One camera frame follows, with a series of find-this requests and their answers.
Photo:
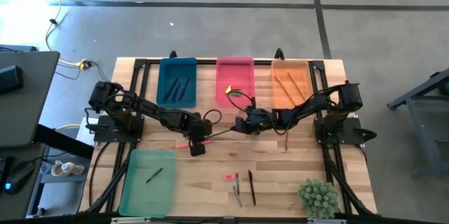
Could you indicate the black pen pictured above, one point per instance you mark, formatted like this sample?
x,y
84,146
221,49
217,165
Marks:
x,y
252,187
171,89

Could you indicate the grey desk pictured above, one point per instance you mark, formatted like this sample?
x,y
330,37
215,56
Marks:
x,y
31,104

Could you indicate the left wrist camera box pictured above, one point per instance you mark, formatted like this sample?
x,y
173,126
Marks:
x,y
198,150

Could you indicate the dark green crayon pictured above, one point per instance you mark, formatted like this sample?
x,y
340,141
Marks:
x,y
154,175

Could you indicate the green pencil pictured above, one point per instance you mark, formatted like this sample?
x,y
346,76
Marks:
x,y
219,133

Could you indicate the orange translucent plastic bin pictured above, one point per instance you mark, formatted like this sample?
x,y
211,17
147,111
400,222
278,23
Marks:
x,y
280,67

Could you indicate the black desk device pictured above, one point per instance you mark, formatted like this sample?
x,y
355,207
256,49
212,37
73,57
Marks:
x,y
10,79

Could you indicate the grey metal cart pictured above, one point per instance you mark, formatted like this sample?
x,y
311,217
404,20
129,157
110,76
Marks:
x,y
425,136

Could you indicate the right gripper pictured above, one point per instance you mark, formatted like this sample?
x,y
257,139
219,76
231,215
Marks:
x,y
263,127

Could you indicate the bright blue pen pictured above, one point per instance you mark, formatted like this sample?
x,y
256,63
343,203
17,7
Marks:
x,y
176,93

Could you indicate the pink translucent plastic bin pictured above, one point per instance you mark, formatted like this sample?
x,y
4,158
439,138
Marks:
x,y
235,71

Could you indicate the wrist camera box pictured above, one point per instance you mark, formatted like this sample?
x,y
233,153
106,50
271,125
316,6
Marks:
x,y
198,150
255,112

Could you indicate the black table clamp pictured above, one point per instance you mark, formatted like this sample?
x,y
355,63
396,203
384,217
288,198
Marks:
x,y
279,54
173,54

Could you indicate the yellow pencil pink eraser cap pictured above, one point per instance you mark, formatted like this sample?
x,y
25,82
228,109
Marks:
x,y
285,90

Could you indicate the black aluminium rig frame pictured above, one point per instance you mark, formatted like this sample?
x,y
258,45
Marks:
x,y
207,62

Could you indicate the yellow eraser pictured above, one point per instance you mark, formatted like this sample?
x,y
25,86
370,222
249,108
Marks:
x,y
228,89

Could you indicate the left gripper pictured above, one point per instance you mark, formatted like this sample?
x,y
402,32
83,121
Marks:
x,y
200,129

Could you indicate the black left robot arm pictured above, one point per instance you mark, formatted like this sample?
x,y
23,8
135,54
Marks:
x,y
140,106

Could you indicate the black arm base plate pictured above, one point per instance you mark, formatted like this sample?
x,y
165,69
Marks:
x,y
105,134
350,136

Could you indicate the grey crayon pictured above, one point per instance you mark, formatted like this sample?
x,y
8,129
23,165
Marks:
x,y
238,196

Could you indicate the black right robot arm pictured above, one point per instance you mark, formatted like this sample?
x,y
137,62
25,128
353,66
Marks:
x,y
315,104

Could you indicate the pink printed eraser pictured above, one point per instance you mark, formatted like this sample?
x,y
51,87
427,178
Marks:
x,y
229,176

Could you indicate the plain orange pencil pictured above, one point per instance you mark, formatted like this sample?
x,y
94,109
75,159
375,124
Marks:
x,y
296,86

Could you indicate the red pencil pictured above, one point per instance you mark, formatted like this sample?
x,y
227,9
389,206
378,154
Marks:
x,y
286,141

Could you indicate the small potted green plant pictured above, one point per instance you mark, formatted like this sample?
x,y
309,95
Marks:
x,y
318,199

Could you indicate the beige tape dispenser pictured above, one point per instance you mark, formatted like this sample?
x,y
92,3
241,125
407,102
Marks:
x,y
66,168

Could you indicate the black computer mouse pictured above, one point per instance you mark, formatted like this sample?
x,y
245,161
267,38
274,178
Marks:
x,y
19,178

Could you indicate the blue plastic bin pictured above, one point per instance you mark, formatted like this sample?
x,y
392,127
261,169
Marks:
x,y
165,66

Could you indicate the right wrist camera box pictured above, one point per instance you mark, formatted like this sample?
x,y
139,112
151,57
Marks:
x,y
255,112

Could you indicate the grey side shelf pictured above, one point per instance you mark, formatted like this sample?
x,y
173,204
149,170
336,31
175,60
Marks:
x,y
59,196

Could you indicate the mint green plastic bin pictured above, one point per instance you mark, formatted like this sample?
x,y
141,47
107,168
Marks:
x,y
140,199

